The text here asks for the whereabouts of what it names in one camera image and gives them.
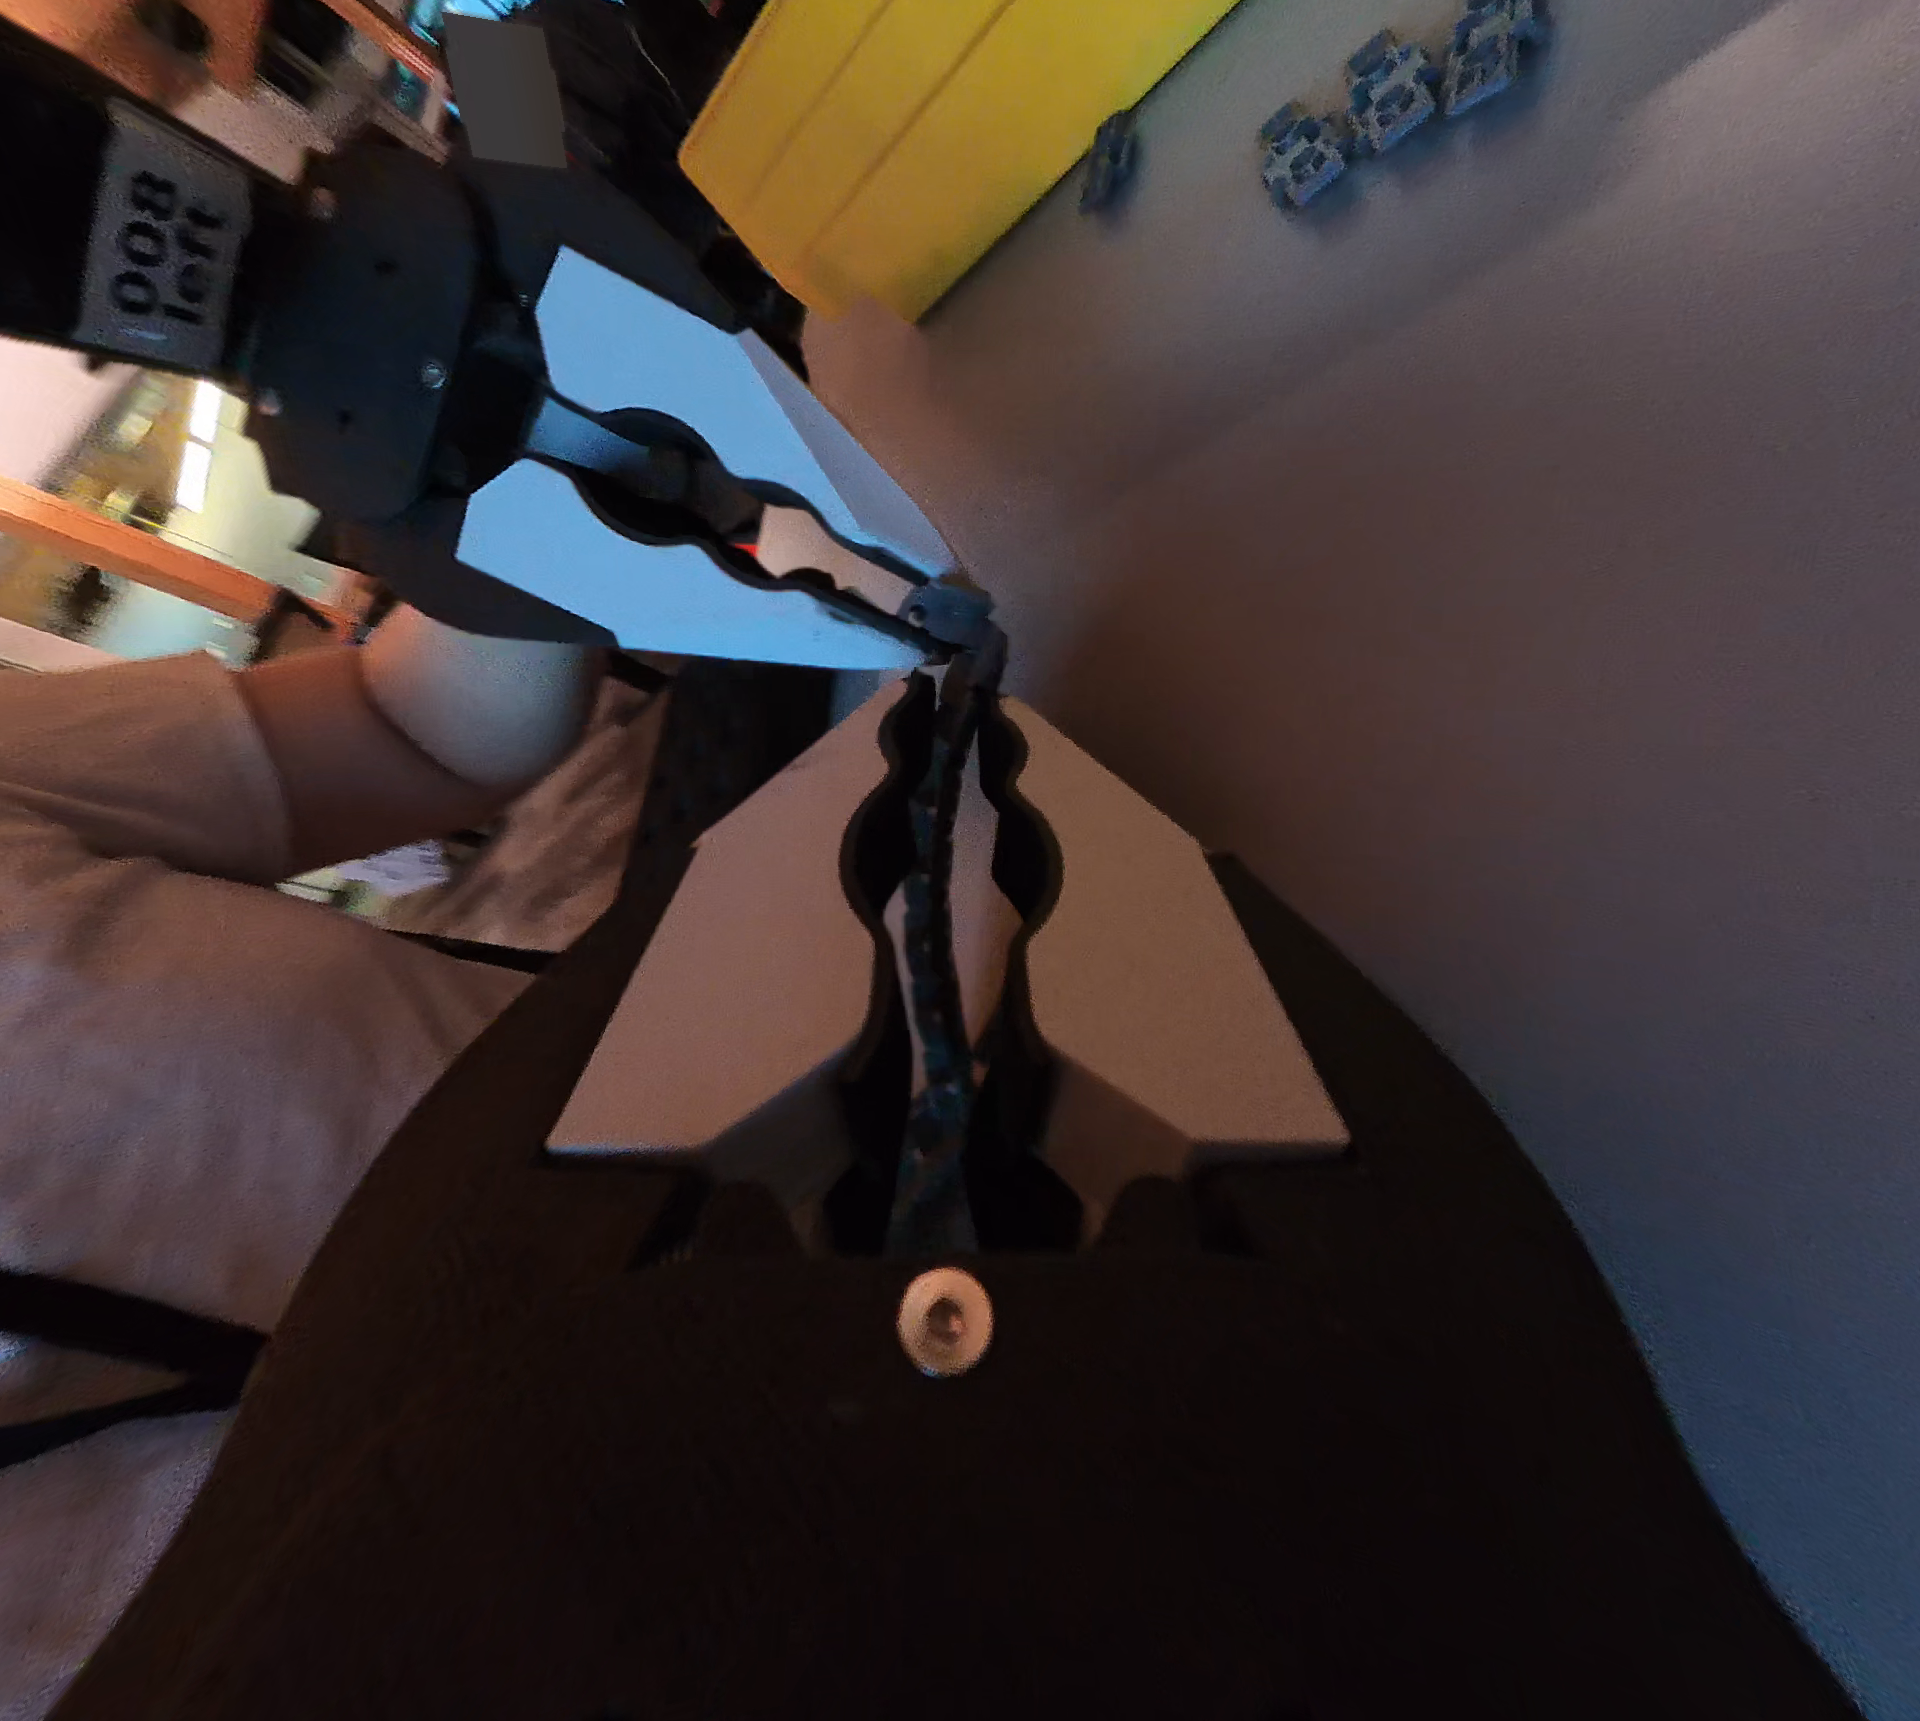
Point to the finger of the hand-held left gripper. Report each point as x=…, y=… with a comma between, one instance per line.
x=630, y=566
x=674, y=371

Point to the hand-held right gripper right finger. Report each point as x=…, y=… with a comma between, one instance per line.
x=1185, y=1000

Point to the scattered loose track links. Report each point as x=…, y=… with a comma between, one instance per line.
x=1394, y=87

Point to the black perforated chair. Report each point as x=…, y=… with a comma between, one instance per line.
x=734, y=760

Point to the person's left forearm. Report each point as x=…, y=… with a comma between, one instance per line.
x=421, y=730

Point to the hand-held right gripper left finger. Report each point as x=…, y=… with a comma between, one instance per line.
x=720, y=1000

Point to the grey desk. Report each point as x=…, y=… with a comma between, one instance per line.
x=1500, y=700

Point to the yellow plastic bin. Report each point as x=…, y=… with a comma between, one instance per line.
x=1021, y=26

